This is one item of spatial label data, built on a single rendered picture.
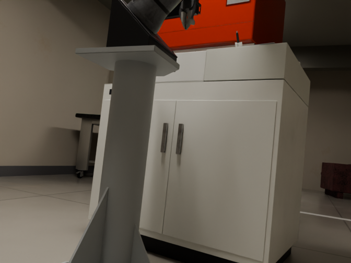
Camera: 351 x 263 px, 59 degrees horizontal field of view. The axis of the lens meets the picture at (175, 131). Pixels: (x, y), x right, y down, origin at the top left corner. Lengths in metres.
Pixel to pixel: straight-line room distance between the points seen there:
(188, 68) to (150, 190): 0.60
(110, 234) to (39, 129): 3.32
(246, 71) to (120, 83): 0.53
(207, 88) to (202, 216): 0.55
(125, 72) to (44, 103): 3.31
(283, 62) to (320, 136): 5.91
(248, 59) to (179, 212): 0.73
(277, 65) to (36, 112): 3.46
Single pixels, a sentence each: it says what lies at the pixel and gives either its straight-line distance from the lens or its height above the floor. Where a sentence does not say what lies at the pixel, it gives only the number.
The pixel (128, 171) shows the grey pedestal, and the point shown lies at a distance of 1.12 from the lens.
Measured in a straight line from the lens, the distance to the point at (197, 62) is 1.47.
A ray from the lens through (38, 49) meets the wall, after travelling 4.39.
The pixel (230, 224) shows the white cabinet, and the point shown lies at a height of 0.22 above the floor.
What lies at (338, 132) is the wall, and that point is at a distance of 7.22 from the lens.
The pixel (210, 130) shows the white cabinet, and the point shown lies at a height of 0.60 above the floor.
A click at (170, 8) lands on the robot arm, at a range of 1.25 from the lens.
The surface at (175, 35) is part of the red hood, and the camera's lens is 2.32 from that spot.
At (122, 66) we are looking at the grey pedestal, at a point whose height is 0.78.
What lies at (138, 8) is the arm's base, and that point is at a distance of 1.22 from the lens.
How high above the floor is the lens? 0.49
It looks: 4 degrees up
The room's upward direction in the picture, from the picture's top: 6 degrees clockwise
